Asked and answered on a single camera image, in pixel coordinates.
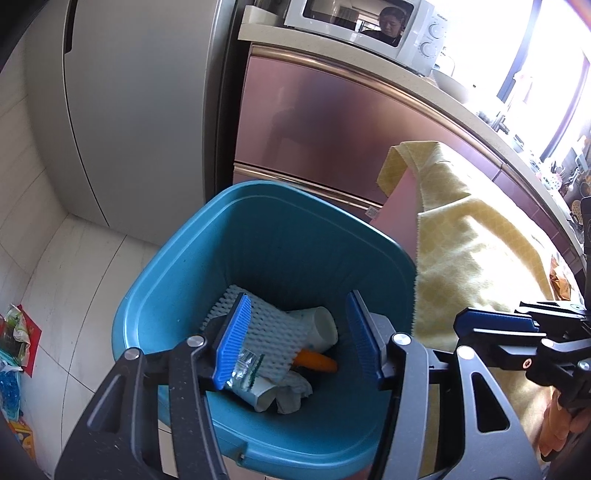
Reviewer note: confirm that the grey refrigerator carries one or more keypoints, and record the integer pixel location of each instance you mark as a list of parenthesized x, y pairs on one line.
[(138, 92)]

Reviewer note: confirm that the clear plastic wrapper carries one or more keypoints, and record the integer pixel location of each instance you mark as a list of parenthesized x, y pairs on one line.
[(244, 369)]

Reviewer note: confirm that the white foam net sleeve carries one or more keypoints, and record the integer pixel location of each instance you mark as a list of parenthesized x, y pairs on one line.
[(272, 332)]

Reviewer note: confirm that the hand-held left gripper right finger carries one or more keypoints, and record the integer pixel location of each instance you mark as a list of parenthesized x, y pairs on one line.
[(362, 341)]

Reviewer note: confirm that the white bowl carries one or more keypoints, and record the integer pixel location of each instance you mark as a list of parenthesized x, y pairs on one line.
[(450, 85)]

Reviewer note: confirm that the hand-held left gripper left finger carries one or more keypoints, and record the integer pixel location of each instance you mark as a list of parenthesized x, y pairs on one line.
[(233, 341)]

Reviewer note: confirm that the pink kitchen cabinet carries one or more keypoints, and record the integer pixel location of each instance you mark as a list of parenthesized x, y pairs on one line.
[(314, 115)]

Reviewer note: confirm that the white microwave oven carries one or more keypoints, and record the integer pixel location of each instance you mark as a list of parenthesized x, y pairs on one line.
[(429, 37)]

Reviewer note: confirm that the orange carrot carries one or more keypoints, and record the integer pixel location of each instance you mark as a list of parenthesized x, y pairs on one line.
[(318, 361)]

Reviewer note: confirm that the colourful cardboard box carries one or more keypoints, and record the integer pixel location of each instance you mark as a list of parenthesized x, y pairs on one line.
[(23, 438)]

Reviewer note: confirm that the blue plastic trash bin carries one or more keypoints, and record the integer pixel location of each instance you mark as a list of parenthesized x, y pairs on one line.
[(277, 240)]

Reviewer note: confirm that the crumpled white tissue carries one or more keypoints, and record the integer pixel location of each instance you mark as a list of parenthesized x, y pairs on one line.
[(293, 392)]

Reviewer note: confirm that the white paper cup blue dots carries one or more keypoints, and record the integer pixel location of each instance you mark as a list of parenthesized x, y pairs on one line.
[(321, 325), (258, 399)]

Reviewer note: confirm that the orange snack wrapper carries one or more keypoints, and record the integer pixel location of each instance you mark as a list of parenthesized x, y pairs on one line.
[(561, 281)]

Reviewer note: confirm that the person's right hand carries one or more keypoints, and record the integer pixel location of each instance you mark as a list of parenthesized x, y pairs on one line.
[(556, 429)]

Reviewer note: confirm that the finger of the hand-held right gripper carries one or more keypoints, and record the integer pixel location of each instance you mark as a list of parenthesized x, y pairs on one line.
[(498, 320), (554, 308)]

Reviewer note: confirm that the yellow patterned tablecloth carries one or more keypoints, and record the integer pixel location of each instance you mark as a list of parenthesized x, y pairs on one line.
[(461, 254)]

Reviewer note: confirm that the pile of colourful snack packets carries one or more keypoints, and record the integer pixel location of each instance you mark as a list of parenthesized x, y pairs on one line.
[(16, 332)]

